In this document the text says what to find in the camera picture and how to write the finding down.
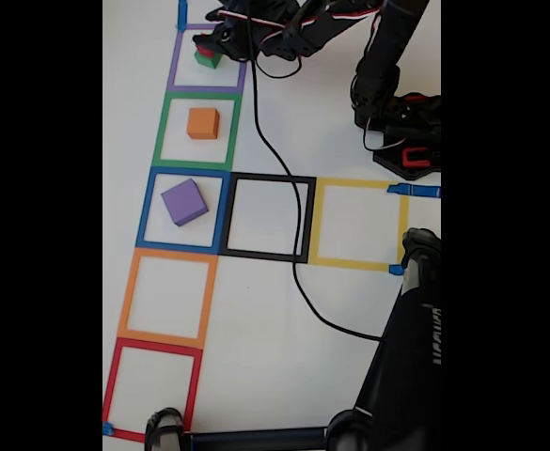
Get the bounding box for green cube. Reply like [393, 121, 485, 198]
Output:
[194, 50, 223, 70]

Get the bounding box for orange cube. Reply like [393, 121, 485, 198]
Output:
[186, 107, 221, 141]

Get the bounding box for large purple cube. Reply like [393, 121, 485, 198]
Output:
[160, 178, 210, 228]

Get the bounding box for red table clamp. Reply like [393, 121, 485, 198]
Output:
[401, 147, 432, 169]

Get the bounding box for purple square frame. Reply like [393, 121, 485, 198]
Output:
[165, 23, 248, 94]

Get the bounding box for green square frame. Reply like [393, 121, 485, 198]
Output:
[150, 92, 243, 171]

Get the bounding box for blue square frame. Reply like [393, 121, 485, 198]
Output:
[135, 166, 232, 255]

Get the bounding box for black square frame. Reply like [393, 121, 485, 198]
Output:
[217, 172, 317, 264]

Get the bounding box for black camera cable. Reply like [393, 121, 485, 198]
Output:
[247, 13, 389, 342]

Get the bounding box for yellow square frame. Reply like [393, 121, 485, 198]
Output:
[307, 177, 410, 272]

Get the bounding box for orange square frame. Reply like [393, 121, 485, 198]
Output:
[117, 247, 219, 350]

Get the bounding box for red square frame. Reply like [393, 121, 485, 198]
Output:
[102, 336, 204, 443]

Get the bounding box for black camera tripod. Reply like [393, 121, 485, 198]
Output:
[144, 227, 442, 451]

